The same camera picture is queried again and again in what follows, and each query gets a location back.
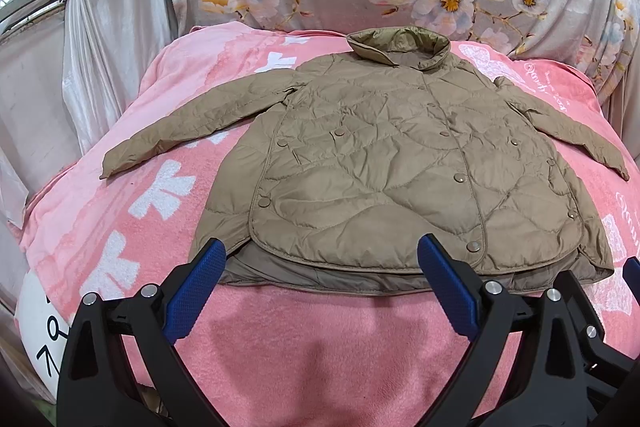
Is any tan quilted puffer jacket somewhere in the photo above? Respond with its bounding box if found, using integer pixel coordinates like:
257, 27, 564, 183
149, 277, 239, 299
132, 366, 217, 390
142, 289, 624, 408
102, 26, 628, 296

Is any white cat face cushion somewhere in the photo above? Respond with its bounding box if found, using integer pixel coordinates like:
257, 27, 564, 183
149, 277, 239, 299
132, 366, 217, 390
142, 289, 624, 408
15, 270, 70, 401

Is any silver satin curtain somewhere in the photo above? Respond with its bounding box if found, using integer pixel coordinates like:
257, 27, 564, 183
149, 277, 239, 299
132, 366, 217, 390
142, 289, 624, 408
1, 0, 175, 307

